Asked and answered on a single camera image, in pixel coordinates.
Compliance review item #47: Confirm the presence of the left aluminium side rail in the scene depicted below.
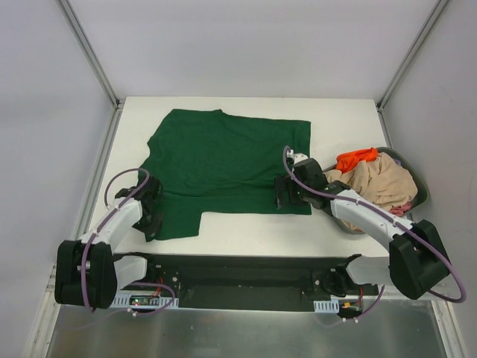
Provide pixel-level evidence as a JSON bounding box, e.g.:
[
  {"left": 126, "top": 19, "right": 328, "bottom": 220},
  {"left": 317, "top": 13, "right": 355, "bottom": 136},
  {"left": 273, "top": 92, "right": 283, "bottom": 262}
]
[{"left": 69, "top": 102, "right": 124, "bottom": 240}]

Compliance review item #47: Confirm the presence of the white cable duct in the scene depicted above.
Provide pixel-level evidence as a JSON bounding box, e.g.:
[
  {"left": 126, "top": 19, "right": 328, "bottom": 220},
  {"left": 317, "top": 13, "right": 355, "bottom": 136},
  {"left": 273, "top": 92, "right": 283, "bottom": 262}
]
[
  {"left": 110, "top": 293, "right": 179, "bottom": 310},
  {"left": 313, "top": 299, "right": 340, "bottom": 314}
]

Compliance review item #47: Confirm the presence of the green t shirt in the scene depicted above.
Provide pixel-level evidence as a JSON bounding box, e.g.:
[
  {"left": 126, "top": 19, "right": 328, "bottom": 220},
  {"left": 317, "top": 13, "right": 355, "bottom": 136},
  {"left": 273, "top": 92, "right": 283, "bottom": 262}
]
[{"left": 141, "top": 109, "right": 312, "bottom": 240}]

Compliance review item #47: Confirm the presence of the grey laundry basket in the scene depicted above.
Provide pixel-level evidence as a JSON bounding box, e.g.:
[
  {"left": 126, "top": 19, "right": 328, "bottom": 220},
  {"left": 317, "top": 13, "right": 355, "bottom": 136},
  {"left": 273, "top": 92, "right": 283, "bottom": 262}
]
[{"left": 331, "top": 146, "right": 430, "bottom": 236}]

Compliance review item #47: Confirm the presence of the orange t shirt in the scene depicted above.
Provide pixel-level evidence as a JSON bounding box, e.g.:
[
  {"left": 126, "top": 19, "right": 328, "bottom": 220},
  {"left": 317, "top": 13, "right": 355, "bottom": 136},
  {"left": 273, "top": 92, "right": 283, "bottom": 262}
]
[{"left": 335, "top": 148, "right": 379, "bottom": 173}]

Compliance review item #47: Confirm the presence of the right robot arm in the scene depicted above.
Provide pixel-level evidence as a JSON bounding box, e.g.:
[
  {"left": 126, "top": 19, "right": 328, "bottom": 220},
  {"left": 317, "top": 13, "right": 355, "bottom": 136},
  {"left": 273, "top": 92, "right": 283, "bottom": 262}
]
[{"left": 274, "top": 154, "right": 453, "bottom": 300}]

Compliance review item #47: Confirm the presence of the aluminium frame post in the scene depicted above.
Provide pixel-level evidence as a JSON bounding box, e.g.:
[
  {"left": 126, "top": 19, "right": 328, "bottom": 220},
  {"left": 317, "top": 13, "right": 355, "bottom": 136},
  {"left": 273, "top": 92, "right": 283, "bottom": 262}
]
[
  {"left": 56, "top": 0, "right": 121, "bottom": 109},
  {"left": 376, "top": 0, "right": 452, "bottom": 113}
]

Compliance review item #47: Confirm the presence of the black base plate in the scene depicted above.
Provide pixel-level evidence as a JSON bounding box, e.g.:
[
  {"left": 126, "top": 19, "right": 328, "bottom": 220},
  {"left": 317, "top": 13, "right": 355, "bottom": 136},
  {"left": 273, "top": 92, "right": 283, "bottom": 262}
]
[{"left": 128, "top": 254, "right": 378, "bottom": 312}]

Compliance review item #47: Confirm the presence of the left aluminium frame post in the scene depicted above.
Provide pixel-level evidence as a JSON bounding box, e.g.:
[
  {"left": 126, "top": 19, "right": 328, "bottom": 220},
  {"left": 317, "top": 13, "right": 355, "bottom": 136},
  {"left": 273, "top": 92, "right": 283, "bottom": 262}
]
[{"left": 56, "top": 0, "right": 121, "bottom": 109}]

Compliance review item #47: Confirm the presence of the aluminium side rail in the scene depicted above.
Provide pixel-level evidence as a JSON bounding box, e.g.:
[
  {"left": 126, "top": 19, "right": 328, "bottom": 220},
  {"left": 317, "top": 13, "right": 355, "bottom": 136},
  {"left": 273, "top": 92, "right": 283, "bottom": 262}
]
[
  {"left": 69, "top": 102, "right": 124, "bottom": 240},
  {"left": 378, "top": 110, "right": 428, "bottom": 269}
]

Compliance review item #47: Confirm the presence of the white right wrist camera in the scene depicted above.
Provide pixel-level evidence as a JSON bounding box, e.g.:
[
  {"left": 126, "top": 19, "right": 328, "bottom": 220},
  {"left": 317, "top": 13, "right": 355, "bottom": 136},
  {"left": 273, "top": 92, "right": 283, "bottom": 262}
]
[{"left": 286, "top": 149, "right": 309, "bottom": 166}]

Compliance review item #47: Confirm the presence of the right white cable duct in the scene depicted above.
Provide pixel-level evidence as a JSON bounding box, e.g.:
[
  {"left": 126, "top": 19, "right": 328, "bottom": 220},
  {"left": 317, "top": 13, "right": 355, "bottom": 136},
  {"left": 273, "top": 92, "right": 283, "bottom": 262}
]
[{"left": 313, "top": 299, "right": 340, "bottom": 314}]

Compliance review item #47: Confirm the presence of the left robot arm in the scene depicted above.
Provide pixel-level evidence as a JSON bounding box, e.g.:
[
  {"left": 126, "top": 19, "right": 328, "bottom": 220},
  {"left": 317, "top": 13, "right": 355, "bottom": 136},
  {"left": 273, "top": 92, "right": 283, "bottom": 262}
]
[{"left": 54, "top": 177, "right": 163, "bottom": 311}]

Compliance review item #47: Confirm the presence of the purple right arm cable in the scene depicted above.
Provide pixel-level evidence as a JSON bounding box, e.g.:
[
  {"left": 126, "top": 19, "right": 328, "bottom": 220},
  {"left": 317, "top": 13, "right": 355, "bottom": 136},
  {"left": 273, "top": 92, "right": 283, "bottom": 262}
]
[{"left": 282, "top": 145, "right": 467, "bottom": 328}]

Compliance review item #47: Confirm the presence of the right aluminium side rail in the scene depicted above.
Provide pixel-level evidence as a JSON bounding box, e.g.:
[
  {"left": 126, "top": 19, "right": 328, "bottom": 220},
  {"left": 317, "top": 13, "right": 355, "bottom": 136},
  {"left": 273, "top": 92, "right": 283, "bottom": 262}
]
[{"left": 378, "top": 110, "right": 428, "bottom": 269}]

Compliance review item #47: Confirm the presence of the beige t shirt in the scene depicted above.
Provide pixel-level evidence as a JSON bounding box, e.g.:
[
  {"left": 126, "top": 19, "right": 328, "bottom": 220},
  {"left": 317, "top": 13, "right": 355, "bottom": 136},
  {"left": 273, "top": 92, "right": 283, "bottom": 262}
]
[{"left": 325, "top": 153, "right": 418, "bottom": 212}]

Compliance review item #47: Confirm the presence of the pink t shirt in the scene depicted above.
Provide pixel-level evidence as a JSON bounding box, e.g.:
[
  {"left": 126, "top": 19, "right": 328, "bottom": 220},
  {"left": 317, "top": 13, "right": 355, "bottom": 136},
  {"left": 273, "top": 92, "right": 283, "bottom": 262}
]
[{"left": 389, "top": 202, "right": 412, "bottom": 217}]

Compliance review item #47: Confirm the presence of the front aluminium rail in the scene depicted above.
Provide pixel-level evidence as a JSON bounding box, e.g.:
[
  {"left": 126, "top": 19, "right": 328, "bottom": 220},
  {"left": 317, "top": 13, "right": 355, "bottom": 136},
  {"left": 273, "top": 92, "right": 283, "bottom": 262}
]
[{"left": 46, "top": 262, "right": 452, "bottom": 303}]

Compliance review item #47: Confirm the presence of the right aluminium frame post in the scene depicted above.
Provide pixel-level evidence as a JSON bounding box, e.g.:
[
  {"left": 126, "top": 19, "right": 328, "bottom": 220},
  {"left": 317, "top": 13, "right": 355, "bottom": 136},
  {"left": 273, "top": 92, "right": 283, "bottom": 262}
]
[{"left": 376, "top": 0, "right": 452, "bottom": 113}]

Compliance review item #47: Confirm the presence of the left white cable duct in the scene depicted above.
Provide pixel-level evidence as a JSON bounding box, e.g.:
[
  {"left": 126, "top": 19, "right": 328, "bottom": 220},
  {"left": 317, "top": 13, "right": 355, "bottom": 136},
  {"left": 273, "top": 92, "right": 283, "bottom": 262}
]
[{"left": 110, "top": 293, "right": 179, "bottom": 310}]

